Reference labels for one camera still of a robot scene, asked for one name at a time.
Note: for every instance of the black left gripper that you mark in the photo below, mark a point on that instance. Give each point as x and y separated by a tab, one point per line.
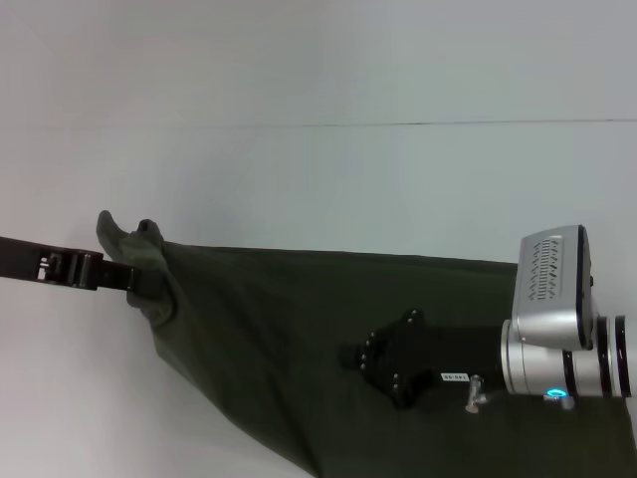
30	264

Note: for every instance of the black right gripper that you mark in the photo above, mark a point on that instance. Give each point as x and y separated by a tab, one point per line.
438	356

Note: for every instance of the dark green FREE! t-shirt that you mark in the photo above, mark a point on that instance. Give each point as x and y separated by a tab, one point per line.
298	373

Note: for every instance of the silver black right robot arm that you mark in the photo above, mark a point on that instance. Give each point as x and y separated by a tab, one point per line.
562	368

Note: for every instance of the white printed label sticker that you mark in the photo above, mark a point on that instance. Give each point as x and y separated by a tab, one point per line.
455	377

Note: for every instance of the small silver metal connector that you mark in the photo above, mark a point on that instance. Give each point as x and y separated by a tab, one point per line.
475	396

